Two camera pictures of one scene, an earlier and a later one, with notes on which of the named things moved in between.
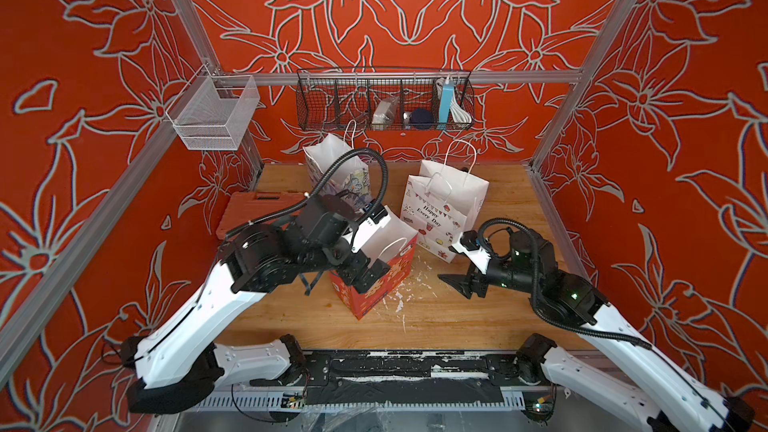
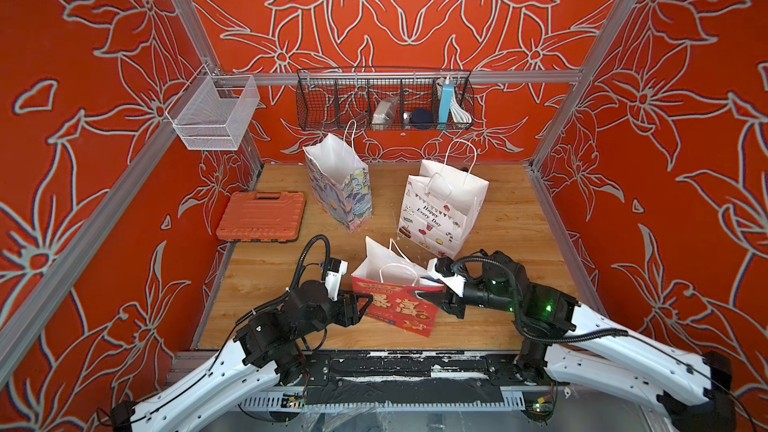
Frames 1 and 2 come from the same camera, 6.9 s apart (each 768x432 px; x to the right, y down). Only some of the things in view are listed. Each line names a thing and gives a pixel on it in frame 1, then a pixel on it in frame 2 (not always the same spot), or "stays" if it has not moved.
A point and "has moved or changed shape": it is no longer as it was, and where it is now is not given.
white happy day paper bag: (443, 199) stays
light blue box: (447, 92) stays
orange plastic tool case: (245, 207) stays
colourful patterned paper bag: (351, 177) stays
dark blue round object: (422, 119) stays
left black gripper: (356, 273) → (355, 315)
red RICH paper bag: (396, 247) has moved or changed shape
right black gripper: (477, 277) → (450, 303)
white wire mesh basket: (213, 112) stays
